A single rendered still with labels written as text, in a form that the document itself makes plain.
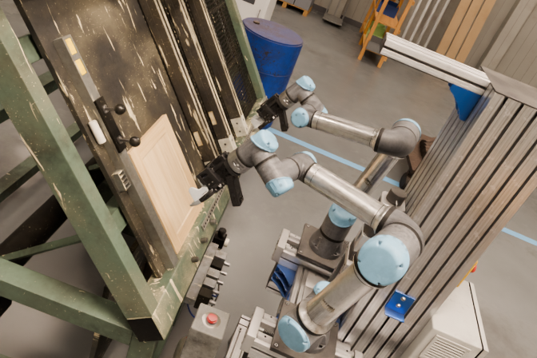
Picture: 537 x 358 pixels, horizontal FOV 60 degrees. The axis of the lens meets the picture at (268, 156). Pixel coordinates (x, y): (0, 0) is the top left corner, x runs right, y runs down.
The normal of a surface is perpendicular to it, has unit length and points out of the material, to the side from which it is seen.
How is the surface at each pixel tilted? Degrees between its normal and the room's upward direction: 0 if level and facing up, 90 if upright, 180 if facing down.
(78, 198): 90
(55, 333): 0
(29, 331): 0
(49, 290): 0
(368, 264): 83
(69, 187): 90
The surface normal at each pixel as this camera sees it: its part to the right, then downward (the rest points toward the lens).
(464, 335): 0.32, -0.80
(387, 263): -0.53, 0.15
